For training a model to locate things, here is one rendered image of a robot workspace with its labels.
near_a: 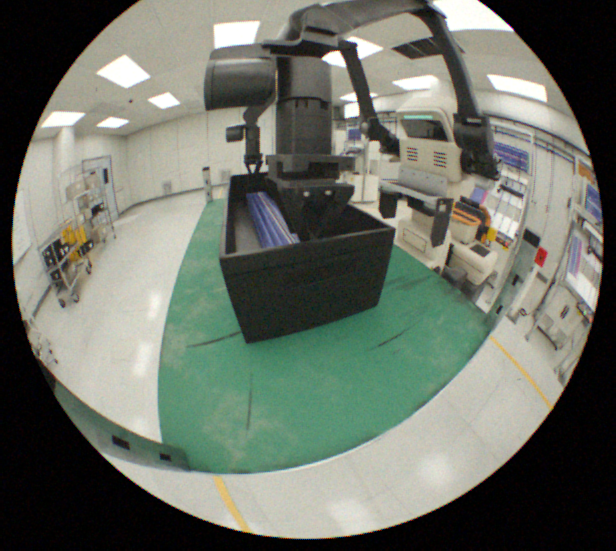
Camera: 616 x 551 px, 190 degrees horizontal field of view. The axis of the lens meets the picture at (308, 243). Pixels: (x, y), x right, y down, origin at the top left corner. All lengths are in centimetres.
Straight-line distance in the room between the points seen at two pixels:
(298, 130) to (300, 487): 123
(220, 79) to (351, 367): 29
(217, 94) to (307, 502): 131
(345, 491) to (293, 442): 102
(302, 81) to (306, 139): 6
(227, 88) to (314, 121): 8
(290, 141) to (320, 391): 23
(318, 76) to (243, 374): 29
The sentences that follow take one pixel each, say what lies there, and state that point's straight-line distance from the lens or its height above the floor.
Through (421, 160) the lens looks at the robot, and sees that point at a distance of 73.
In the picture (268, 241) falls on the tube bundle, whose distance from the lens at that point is 32.
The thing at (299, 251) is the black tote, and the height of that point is 106.
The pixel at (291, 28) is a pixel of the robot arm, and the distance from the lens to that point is 22.
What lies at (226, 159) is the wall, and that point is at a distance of 754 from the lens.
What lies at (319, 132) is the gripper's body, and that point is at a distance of 19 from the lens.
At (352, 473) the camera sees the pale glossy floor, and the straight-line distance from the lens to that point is 117.
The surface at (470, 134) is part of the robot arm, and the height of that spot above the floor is 123.
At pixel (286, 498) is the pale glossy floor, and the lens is 119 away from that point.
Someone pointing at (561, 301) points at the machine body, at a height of 45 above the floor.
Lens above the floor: 114
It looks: 27 degrees down
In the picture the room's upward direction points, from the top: straight up
